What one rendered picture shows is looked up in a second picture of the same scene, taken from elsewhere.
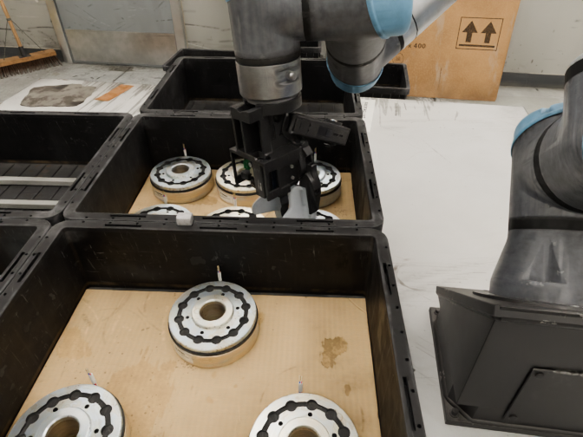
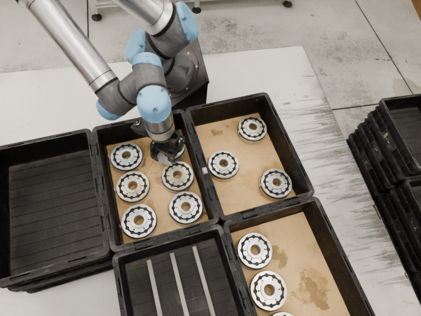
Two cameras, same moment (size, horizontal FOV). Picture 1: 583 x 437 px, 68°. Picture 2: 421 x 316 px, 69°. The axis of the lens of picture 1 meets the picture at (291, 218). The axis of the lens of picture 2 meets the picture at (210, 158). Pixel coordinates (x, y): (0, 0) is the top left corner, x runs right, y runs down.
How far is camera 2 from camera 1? 0.90 m
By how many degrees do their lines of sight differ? 67
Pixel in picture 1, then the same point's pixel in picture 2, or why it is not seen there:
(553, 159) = (174, 50)
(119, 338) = (238, 196)
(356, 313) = (199, 128)
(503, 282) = (183, 83)
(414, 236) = not seen: hidden behind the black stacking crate
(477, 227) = not seen: hidden behind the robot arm
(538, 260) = (181, 71)
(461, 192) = (69, 113)
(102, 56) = not seen: outside the picture
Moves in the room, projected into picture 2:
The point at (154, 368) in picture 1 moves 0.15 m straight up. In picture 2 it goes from (244, 179) to (252, 158)
